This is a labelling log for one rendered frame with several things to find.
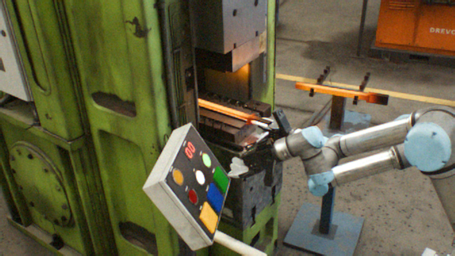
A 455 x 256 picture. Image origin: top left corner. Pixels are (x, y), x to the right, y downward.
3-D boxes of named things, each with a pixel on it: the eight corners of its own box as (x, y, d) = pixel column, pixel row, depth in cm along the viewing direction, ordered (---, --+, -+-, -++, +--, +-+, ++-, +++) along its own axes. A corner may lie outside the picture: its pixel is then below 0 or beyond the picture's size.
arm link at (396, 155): (441, 167, 168) (313, 204, 181) (431, 150, 177) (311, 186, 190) (435, 143, 162) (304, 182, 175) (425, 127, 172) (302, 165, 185)
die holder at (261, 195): (282, 189, 243) (285, 117, 219) (242, 231, 216) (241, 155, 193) (200, 156, 271) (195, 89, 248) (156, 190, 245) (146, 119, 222)
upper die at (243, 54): (258, 56, 194) (259, 34, 189) (232, 72, 180) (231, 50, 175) (183, 38, 215) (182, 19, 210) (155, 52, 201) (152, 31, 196)
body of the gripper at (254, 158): (242, 146, 159) (272, 134, 154) (254, 164, 163) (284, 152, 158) (239, 158, 153) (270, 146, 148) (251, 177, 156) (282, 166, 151)
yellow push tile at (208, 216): (218, 217, 151) (206, 201, 149) (213, 232, 145) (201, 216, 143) (214, 219, 152) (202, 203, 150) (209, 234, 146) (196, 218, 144)
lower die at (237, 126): (258, 126, 212) (258, 111, 208) (234, 147, 199) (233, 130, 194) (189, 104, 234) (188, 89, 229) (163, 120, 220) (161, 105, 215)
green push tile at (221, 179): (229, 180, 168) (218, 165, 165) (225, 193, 162) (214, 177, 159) (225, 182, 169) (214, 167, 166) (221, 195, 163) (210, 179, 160)
